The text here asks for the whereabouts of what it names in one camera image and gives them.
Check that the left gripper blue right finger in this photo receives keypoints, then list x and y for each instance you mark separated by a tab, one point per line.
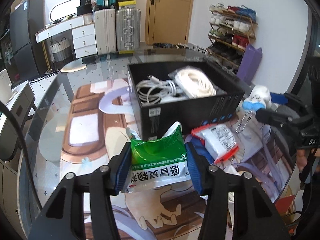
195	169

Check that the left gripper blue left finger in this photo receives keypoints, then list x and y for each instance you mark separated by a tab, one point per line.
123	164

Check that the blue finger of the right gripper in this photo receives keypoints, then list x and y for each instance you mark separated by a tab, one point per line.
272	118
279	98

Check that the white plush toy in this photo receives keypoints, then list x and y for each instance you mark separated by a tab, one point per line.
259	98

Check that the red white snack packet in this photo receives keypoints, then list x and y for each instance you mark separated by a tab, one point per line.
218	140

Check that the green white medicine bag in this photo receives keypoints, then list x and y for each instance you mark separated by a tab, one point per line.
157	163

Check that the black cardboard box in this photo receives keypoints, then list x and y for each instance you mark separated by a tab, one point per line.
154	120

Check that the operator right hand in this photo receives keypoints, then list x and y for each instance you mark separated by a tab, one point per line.
302	160

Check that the purple shopping bag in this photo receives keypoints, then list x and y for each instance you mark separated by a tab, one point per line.
249	64

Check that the anime print table mat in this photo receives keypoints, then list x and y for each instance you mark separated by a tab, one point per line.
158	200

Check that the wooden shoe rack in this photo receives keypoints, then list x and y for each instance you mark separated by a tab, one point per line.
232	29

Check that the striped woven basket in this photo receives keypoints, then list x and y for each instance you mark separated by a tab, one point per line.
62	50

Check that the wooden door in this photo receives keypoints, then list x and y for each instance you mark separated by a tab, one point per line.
167	21

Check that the white hard suitcase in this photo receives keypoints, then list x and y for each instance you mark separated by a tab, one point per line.
105	31

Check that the white drawer cabinet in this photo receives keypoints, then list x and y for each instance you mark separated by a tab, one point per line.
83	34

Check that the silver aluminium suitcase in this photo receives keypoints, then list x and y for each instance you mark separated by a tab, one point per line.
128	29

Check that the black cat bag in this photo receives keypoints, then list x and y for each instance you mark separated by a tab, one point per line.
85	7

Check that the black refrigerator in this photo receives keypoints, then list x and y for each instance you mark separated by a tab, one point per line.
25	22

